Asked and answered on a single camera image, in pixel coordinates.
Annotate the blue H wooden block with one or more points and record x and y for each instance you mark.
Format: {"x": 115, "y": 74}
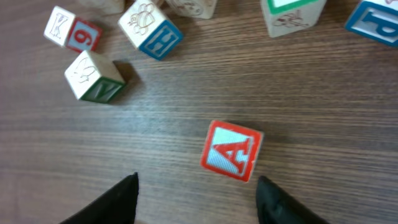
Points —
{"x": 149, "y": 29}

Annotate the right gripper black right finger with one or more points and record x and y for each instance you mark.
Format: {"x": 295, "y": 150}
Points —
{"x": 276, "y": 206}

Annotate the plain wooden block red side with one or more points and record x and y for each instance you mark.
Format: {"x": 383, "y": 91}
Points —
{"x": 67, "y": 30}

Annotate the red A wooden block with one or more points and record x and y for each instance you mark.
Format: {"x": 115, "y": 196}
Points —
{"x": 231, "y": 150}

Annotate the red A block far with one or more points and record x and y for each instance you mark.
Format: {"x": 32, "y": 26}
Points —
{"x": 106, "y": 6}

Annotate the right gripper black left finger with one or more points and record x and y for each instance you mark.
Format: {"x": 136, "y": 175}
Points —
{"x": 116, "y": 206}

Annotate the yellow wooden block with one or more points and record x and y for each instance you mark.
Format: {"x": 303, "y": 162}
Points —
{"x": 202, "y": 9}

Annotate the green top wooden block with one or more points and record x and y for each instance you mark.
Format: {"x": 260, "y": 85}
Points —
{"x": 287, "y": 16}

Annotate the blue P wooden block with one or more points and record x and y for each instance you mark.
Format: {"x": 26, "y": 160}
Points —
{"x": 375, "y": 19}

